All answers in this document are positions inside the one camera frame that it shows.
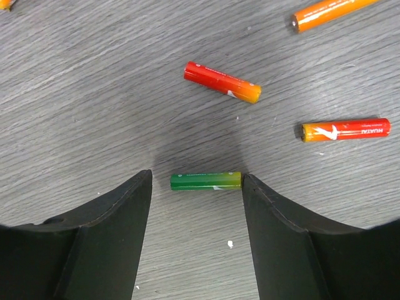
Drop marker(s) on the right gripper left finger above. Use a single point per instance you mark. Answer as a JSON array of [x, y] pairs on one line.
[[90, 252]]

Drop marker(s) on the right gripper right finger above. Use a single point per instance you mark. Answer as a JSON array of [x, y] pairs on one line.
[[299, 254]]

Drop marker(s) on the green battery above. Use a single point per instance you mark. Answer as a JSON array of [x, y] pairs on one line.
[[206, 181]]

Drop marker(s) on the red orange battery lower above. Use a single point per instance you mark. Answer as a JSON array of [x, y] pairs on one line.
[[344, 130]]

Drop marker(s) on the red orange battery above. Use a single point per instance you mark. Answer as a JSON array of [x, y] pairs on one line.
[[344, 130], [222, 82]]

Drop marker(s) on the red orange battery centre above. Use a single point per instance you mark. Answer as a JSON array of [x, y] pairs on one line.
[[222, 82]]

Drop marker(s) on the orange battery pair left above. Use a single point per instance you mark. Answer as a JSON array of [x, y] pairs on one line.
[[324, 12]]

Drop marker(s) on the red battery near bin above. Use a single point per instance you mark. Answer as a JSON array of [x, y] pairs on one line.
[[6, 5]]

